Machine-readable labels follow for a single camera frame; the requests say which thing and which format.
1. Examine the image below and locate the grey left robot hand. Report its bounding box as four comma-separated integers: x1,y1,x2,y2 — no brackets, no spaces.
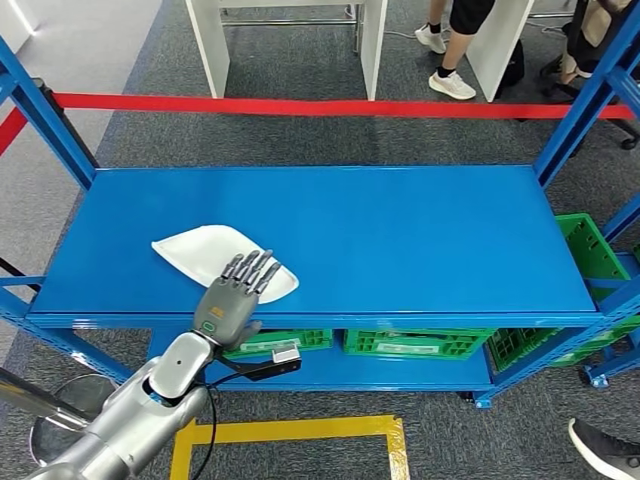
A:
193,249,282,351

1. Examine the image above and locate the white plastic shell part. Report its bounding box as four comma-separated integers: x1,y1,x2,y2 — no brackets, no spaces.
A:
151,223,300,306

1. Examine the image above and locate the blue metal shelf rack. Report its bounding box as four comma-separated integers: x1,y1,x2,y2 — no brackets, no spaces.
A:
580,250,640,391
0,0,640,410

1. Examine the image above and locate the red barrier belt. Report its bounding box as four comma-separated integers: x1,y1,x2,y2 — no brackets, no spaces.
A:
52,92,636,122
0,107,29,159

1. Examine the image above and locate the thin black rod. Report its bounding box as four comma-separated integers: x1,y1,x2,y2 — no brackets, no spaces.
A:
0,256,41,293

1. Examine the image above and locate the white desk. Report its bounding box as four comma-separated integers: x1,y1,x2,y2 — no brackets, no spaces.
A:
185,0,389,102
465,0,535,104

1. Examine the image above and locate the person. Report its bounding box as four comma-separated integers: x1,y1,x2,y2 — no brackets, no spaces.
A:
540,0,631,87
414,0,497,102

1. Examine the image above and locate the black bag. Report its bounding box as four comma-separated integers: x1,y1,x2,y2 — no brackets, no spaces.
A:
494,39,526,101

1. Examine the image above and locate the person's black shoe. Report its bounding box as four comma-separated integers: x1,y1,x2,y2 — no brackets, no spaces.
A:
568,417,640,480

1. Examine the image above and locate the black office chair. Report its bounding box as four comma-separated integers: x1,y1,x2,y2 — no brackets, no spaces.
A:
540,0,640,150

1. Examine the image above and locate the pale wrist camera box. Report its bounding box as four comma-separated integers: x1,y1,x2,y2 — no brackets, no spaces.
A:
220,344,303,384

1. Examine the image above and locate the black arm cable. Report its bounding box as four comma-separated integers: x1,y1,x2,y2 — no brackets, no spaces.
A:
192,370,276,480

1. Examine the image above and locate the black stanchion post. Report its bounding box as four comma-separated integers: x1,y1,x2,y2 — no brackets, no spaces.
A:
32,78,98,170

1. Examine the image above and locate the chrome stanchion post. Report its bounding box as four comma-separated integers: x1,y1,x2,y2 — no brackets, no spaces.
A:
0,367,118,468

